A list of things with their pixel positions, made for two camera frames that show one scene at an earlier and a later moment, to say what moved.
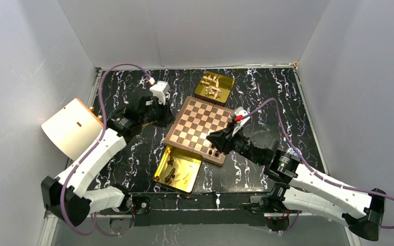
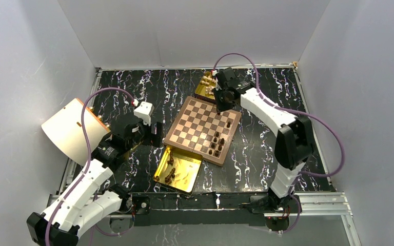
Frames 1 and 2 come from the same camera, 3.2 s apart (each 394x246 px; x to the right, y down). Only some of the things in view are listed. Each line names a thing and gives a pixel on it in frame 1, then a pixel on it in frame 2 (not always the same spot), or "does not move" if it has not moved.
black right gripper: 219,138 -> 220,107
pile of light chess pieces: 216,91 does not move
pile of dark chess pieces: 169,178 does not move
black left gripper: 167,116 -> 153,139
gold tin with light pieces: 215,86 does not move
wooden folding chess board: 198,119 does not move
